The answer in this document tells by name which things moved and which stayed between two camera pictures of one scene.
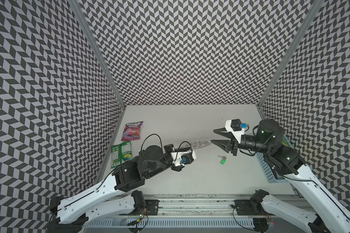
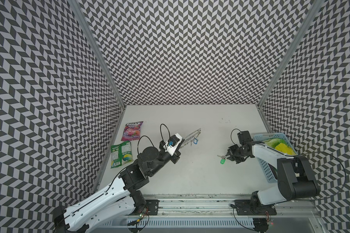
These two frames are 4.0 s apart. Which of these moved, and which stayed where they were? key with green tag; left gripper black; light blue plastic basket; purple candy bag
Moved: left gripper black
Stayed: key with green tag; purple candy bag; light blue plastic basket
